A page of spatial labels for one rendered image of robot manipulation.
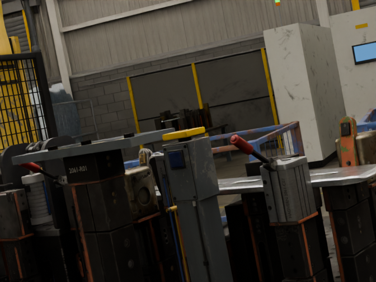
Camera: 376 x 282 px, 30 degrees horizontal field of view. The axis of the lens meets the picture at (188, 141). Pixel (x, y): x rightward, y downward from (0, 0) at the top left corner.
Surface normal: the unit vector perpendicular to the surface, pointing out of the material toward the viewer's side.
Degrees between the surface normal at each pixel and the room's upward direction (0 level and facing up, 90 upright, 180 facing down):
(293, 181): 90
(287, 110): 90
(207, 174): 90
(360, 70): 90
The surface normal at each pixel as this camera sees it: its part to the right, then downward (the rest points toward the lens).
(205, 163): 0.77, -0.11
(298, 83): -0.37, 0.12
